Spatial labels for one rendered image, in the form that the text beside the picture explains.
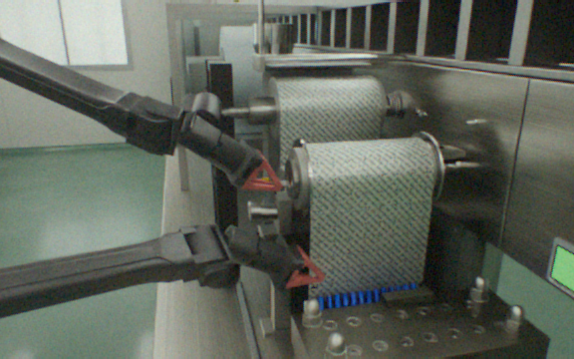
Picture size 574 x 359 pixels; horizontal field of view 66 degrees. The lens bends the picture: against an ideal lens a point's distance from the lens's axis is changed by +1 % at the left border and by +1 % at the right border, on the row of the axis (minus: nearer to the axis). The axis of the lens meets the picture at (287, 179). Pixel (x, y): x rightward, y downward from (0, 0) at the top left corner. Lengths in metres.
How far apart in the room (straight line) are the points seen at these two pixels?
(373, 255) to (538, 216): 0.28
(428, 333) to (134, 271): 0.48
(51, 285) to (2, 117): 6.12
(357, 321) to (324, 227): 0.17
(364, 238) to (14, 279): 0.55
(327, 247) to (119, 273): 0.37
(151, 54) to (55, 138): 1.69
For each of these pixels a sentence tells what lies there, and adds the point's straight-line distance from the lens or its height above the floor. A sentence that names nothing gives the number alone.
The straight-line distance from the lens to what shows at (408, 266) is 0.91.
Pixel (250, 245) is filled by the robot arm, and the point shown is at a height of 1.17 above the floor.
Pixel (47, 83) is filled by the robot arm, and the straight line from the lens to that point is 0.84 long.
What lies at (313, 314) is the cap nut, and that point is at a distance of 0.78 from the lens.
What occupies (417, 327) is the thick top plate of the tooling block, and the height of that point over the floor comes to 1.03.
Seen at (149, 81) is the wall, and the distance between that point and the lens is 6.29.
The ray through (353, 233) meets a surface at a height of 1.16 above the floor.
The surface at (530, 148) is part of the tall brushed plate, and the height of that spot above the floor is 1.33.
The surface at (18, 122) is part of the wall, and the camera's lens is 6.67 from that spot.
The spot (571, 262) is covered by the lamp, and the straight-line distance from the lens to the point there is 0.75.
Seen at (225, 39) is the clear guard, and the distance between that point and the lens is 1.73.
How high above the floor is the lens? 1.51
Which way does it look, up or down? 19 degrees down
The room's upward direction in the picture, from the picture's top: straight up
